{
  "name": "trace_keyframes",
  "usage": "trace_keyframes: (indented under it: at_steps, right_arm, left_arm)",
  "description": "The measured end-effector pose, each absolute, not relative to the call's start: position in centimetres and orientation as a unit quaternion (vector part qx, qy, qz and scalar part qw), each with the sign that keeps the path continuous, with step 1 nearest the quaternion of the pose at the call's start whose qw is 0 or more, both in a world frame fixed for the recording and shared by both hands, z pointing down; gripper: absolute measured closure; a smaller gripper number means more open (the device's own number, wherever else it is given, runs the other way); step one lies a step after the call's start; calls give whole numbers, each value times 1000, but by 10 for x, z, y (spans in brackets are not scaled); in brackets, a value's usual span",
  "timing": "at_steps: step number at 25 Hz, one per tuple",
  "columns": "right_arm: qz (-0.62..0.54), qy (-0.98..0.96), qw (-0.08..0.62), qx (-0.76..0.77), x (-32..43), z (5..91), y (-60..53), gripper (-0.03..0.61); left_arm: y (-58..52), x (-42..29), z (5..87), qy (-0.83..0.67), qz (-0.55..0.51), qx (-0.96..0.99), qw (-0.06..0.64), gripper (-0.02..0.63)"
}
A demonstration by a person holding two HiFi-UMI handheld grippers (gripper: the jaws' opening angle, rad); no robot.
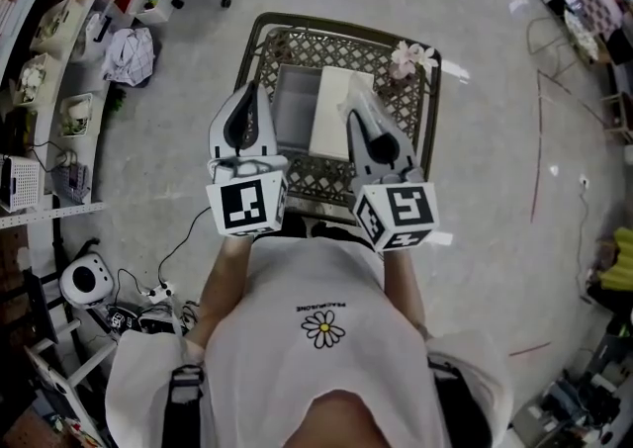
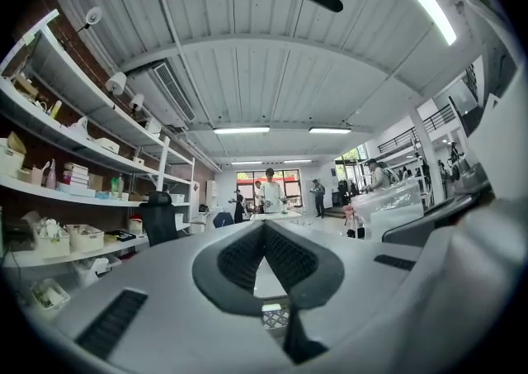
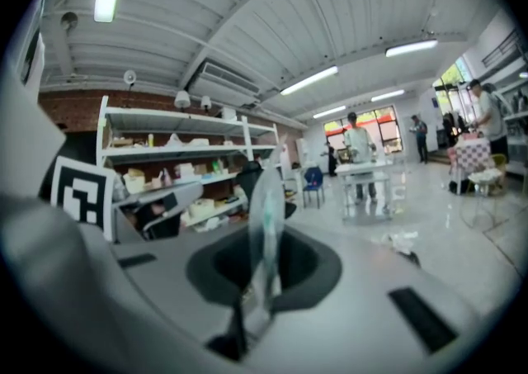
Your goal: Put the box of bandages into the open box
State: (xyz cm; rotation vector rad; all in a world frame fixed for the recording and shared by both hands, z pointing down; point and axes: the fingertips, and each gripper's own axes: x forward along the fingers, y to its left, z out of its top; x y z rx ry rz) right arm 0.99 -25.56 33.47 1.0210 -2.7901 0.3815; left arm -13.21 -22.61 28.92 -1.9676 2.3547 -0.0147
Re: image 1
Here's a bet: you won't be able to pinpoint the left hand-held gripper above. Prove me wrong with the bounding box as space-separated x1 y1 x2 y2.
204 80 290 240

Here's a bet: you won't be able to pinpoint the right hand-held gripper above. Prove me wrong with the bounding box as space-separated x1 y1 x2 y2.
346 93 441 254

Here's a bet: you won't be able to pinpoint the grey tray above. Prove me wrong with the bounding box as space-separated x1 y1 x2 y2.
270 63 323 157

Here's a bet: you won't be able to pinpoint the clear plastic bag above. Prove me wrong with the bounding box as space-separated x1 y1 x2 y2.
337 71 393 141

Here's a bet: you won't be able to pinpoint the person's left forearm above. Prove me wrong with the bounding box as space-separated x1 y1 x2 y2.
184 234 254 349

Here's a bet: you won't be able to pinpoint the person's right forearm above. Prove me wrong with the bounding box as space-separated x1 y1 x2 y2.
382 246 430 339

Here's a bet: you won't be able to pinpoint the white box lid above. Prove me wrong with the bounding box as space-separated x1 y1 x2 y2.
308 65 376 162

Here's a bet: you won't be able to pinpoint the pink artificial flower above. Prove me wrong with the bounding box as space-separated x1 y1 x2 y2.
389 40 440 82

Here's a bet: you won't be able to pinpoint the person's black trousers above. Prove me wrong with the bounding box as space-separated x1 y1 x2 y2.
283 212 378 253

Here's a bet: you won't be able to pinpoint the brown lattice side table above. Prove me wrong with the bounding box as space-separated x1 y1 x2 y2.
233 11 443 228

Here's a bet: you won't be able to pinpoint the white grid pattern bag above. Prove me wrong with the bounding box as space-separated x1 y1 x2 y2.
100 26 156 88

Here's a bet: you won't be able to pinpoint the purple lattice bag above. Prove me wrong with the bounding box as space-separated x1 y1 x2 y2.
50 148 93 206

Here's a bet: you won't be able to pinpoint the white power strip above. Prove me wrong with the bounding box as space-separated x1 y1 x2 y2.
147 281 177 304

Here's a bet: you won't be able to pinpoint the person's white daisy shirt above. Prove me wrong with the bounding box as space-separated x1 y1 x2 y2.
104 234 516 448

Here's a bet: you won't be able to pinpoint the white round device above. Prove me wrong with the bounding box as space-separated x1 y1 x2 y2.
58 252 116 310

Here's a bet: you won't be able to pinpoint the white basket with flowers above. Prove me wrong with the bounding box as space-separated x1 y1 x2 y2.
11 51 56 109

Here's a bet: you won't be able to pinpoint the black device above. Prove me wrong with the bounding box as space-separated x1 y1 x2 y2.
105 302 175 336

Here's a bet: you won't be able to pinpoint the white perforated basket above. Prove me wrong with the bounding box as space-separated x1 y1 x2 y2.
0 154 44 215

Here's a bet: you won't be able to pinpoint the wooden stool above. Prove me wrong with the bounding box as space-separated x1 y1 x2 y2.
599 91 633 143

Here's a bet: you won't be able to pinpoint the white shelf unit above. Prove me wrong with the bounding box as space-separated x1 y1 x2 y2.
0 0 136 230

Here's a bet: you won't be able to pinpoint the yellow green foam block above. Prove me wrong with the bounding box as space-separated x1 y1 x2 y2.
597 227 633 295

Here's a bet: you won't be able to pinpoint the pink checkered tablecloth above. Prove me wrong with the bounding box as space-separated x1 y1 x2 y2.
563 0 625 43

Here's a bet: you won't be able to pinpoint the person's neck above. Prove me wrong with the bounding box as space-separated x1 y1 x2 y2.
305 388 398 448

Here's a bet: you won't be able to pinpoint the grey equipment crate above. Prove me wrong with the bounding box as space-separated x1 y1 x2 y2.
513 326 633 448

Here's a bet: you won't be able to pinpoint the black cable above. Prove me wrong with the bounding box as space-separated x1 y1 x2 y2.
156 205 214 290

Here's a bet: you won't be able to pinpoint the black backpack strap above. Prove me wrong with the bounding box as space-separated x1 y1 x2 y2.
169 363 205 448
426 355 497 448

